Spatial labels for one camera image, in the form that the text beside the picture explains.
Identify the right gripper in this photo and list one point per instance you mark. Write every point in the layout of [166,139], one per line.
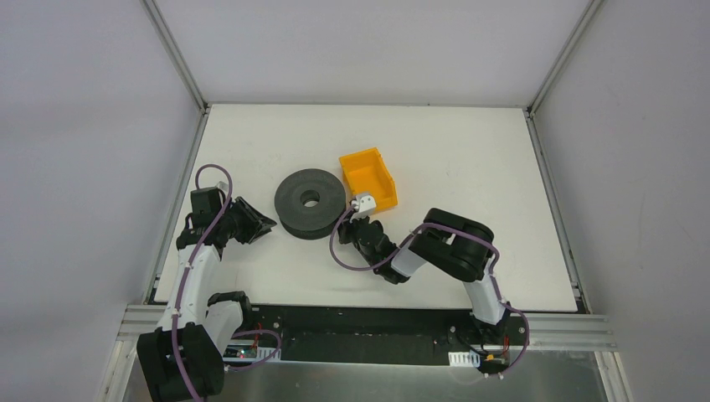
[361,224]

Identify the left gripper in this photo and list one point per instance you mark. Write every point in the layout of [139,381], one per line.
[244,217]

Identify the black cable spool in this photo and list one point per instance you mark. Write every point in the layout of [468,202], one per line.
[309,202]

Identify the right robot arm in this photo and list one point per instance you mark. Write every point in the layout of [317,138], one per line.
[461,248]

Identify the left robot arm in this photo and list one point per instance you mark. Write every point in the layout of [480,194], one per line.
[182,358]

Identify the yellow plastic bin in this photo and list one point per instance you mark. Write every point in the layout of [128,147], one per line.
[366,172]

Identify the left controller board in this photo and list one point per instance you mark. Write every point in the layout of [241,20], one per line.
[240,352]

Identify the controller board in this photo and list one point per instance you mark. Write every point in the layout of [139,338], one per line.
[493,362]
[240,352]

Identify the right controller board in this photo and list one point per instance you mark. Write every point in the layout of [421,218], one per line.
[493,362]

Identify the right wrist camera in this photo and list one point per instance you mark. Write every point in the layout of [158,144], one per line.
[363,205]

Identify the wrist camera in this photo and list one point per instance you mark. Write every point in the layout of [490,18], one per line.
[224,187]
[363,205]

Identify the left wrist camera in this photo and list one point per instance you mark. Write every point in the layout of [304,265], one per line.
[224,187]

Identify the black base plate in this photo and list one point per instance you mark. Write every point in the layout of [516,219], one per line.
[419,337]

